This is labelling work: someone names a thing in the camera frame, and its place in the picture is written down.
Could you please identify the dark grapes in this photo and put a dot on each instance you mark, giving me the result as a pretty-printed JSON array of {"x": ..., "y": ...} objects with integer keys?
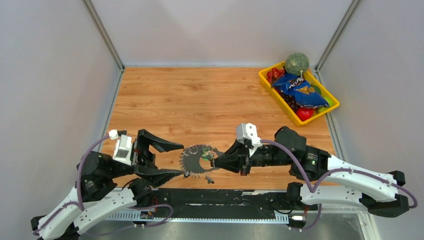
[{"x": 290, "y": 101}]

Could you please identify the white slotted cable duct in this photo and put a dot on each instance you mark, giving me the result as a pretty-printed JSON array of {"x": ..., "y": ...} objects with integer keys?
[{"x": 137, "y": 216}]

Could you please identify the green fruit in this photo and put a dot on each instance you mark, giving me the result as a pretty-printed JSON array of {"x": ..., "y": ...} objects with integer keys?
[{"x": 330, "y": 104}]

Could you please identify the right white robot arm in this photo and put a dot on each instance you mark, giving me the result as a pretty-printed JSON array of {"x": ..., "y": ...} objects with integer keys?
[{"x": 321, "y": 177}]

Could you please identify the green melon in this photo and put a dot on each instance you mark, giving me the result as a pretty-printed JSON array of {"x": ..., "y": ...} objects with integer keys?
[{"x": 297, "y": 63}]

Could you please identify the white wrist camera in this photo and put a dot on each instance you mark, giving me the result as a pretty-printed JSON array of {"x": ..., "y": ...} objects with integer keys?
[
  {"x": 247, "y": 135},
  {"x": 122, "y": 150}
]

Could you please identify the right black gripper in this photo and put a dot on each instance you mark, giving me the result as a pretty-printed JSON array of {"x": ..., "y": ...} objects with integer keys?
[{"x": 236, "y": 158}]

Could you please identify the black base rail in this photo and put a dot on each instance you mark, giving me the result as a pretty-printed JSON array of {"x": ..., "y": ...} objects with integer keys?
[{"x": 216, "y": 204}]

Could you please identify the red apple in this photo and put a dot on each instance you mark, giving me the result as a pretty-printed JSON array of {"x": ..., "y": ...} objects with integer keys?
[{"x": 304, "y": 113}]

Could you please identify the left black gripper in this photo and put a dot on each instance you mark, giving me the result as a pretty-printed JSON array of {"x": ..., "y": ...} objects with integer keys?
[{"x": 142, "y": 156}]

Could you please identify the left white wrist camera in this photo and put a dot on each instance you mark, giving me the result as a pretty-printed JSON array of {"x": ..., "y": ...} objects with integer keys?
[{"x": 122, "y": 150}]

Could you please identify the strawberries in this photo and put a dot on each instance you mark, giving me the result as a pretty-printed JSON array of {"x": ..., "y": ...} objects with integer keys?
[{"x": 275, "y": 73}]

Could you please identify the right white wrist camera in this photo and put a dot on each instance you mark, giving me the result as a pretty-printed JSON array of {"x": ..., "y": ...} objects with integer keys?
[{"x": 247, "y": 135}]

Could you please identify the green key tag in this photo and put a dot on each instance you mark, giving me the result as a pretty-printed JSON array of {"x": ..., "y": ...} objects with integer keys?
[{"x": 207, "y": 156}]

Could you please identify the blue snack bag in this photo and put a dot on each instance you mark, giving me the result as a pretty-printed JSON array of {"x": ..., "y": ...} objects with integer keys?
[{"x": 304, "y": 94}]

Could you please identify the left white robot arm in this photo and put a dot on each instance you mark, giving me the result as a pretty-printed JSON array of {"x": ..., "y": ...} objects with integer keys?
[{"x": 107, "y": 184}]

